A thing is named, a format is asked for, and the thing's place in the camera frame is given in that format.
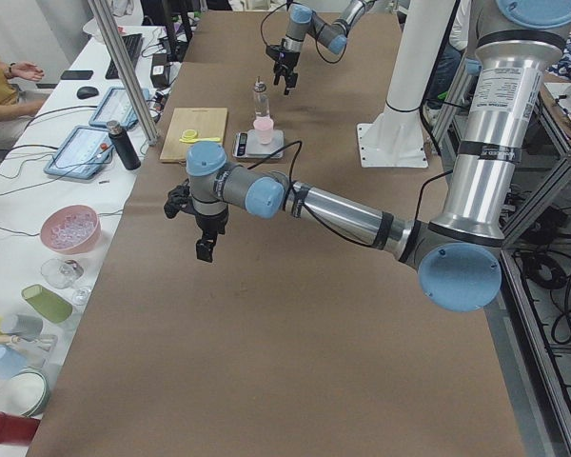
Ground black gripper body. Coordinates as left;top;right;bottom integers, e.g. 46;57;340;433
266;41;299;81
164;184;228;244

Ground glass sauce bottle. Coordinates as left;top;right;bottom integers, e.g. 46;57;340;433
253;76;270;118

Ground pink plastic cup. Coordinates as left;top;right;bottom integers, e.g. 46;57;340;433
253;116;274;145

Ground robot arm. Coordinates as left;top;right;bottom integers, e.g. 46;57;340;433
164;1;571;311
260;1;376;95

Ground digital kitchen scale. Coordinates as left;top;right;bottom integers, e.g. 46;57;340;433
232;129;285;160

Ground green cup lying down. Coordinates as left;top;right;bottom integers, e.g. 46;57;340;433
21;284;73;324

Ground grey cup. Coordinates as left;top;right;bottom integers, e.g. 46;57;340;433
0;314;44;340

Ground light blue cup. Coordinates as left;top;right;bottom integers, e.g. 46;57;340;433
0;346;28;380

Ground red cup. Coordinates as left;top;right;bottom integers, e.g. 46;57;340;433
0;411;40;446

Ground lemon slice near knife tip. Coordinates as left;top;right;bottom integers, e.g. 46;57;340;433
180;129;198;142

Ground yellow plastic knife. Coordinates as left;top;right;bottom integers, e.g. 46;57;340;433
179;137;222;144

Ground black thermos bottle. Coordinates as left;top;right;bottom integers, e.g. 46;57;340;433
106;120;141;170

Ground wooden cutting board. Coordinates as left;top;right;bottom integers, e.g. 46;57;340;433
159;108;227;163

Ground near blue tablet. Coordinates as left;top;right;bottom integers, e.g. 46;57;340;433
44;126;113;180

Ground blue tablet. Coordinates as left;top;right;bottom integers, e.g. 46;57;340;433
44;126;113;180
89;87;137;129

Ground far blue tablet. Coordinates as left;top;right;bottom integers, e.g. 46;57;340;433
89;87;137;129

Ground pink bowl with ice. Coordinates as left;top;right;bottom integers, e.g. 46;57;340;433
40;205;101;254

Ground black power box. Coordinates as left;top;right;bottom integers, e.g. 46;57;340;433
149;52;171;89

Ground wine glass lying down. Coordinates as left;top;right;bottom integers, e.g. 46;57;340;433
40;258;92;307

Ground black computer mouse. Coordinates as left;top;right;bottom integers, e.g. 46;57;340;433
76;86;99;100

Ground black keyboard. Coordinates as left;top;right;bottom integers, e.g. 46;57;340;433
105;32;145;81

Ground black smartphone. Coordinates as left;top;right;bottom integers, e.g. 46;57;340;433
60;70;93;81

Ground seated person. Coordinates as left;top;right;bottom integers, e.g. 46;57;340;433
0;60;49;159

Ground white green bowl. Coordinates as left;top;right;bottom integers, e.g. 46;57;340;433
0;369;50;417

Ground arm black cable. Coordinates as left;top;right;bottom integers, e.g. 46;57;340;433
260;0;351;65
240;140;458;248

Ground aluminium frame post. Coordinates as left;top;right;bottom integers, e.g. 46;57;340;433
89;0;159;146

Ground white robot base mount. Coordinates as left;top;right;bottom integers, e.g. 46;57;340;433
357;0;458;169

